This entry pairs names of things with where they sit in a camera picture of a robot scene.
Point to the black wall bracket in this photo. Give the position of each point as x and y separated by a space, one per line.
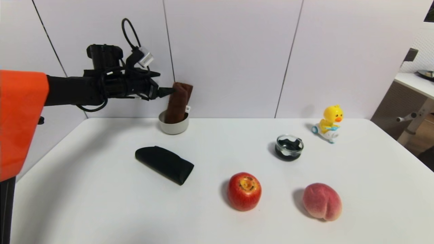
409 55

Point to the beige ceramic bowl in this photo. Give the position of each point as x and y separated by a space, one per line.
174 128

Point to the glass cup with black liquid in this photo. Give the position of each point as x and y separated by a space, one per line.
289 149

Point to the black pan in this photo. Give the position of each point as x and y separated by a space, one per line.
427 74

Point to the yellow duck scooter toy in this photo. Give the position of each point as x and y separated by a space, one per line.
331 118

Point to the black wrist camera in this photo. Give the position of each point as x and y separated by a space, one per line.
103 56

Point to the white side table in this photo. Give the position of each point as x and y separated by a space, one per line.
412 84

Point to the red apple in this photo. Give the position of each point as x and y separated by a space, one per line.
244 196

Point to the brown towel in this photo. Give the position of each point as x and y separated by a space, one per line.
178 101

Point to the grey perforated panel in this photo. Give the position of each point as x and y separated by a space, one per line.
393 105

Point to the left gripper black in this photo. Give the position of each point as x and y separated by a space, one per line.
153 90

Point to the pink peach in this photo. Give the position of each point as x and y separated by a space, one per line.
321 201

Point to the black soft pouch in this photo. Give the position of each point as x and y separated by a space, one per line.
166 164

